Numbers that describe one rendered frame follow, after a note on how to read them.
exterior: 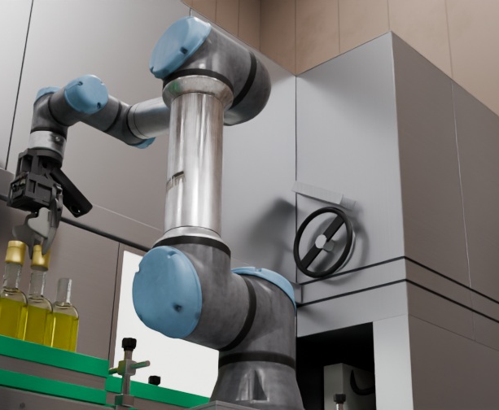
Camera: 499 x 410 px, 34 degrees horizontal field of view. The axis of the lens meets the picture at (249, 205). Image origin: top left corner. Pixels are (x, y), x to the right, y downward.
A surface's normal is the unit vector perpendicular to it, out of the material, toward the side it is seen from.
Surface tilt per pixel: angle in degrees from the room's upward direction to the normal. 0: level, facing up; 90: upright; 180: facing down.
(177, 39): 80
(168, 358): 90
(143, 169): 90
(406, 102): 90
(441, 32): 90
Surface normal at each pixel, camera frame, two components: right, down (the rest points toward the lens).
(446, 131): 0.73, -0.26
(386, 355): -0.68, -0.31
